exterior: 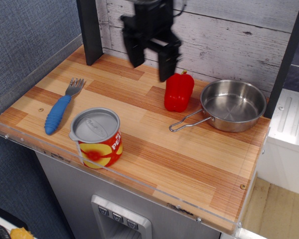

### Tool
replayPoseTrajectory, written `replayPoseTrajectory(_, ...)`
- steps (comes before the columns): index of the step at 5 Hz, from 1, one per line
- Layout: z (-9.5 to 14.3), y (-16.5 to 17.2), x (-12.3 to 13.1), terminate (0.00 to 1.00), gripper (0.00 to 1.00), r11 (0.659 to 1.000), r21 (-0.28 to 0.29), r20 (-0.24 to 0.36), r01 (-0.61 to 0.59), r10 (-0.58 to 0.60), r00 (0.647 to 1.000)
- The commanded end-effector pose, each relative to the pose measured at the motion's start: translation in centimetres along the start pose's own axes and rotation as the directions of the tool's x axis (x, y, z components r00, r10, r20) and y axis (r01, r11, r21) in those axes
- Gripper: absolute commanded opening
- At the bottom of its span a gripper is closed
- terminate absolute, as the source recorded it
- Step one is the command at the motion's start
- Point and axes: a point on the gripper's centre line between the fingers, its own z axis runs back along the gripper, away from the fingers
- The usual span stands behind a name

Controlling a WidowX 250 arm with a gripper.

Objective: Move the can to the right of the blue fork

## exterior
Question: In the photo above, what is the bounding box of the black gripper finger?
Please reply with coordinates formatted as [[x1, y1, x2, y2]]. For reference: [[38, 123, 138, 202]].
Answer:
[[123, 33, 145, 68], [158, 48, 180, 82]]

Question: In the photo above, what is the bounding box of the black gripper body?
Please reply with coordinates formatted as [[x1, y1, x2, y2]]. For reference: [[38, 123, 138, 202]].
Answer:
[[120, 0, 181, 53]]

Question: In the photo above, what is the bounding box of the red peach can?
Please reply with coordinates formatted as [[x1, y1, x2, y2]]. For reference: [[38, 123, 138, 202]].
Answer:
[[69, 108, 123, 169]]

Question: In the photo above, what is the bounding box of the red bell pepper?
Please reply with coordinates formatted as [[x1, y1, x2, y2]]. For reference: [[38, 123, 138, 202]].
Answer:
[[164, 70, 194, 113]]

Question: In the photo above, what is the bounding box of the small steel pan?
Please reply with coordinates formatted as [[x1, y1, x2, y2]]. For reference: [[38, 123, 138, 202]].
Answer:
[[169, 80, 267, 132]]

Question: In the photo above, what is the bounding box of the white toy sink unit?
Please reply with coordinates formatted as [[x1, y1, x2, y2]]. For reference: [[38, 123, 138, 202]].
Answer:
[[256, 89, 299, 194]]

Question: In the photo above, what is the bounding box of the grey toy fridge cabinet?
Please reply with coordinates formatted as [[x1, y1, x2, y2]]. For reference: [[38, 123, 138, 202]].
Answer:
[[37, 153, 221, 239]]

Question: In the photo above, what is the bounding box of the yellow sponge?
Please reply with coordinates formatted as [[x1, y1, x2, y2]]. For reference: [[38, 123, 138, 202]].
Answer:
[[10, 228, 35, 239]]

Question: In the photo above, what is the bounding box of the white black tray corner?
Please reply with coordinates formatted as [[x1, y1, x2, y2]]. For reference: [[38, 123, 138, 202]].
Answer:
[[0, 209, 29, 239]]

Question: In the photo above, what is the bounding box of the black cable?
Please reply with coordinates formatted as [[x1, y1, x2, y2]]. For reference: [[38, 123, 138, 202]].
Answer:
[[171, 0, 187, 18]]

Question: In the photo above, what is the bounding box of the dark grey left post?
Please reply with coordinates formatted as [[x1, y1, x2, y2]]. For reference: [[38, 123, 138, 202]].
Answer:
[[76, 0, 103, 66]]

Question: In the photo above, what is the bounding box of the dark grey post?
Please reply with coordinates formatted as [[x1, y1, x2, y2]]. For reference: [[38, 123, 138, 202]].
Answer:
[[76, 0, 103, 66], [264, 11, 299, 119]]

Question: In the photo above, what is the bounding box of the blue handled fork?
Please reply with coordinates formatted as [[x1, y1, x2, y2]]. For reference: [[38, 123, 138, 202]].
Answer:
[[44, 78, 85, 135]]

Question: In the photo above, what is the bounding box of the dark grey right post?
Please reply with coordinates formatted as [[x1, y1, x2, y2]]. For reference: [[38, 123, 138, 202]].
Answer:
[[264, 11, 299, 119]]

